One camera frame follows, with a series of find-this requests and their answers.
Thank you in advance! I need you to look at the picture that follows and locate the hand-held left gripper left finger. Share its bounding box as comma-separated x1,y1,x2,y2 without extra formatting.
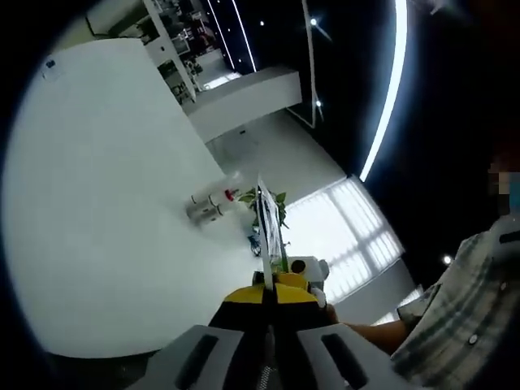
132,284,271,390

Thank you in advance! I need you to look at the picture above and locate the tall white skincare tube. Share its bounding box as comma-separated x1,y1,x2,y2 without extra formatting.
202,170,247,194

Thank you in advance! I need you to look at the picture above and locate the green and black foil packet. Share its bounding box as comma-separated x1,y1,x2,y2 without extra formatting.
256,174,290,288

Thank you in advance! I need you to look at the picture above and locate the long ceiling light strip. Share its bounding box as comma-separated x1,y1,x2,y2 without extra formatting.
359,0,409,183

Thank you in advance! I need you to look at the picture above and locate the large bright window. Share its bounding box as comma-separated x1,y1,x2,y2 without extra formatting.
284,176,408,305

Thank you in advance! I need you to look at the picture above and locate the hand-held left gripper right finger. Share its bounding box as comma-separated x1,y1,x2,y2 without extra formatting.
270,282,398,390

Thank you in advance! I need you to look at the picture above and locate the potted green plant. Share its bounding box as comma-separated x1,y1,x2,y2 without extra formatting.
238,186,292,254

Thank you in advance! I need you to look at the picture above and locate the white office desk row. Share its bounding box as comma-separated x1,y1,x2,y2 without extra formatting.
141,0,200,102

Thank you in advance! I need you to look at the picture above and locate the person in plaid shirt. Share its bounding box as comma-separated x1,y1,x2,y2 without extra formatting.
389,214,520,390

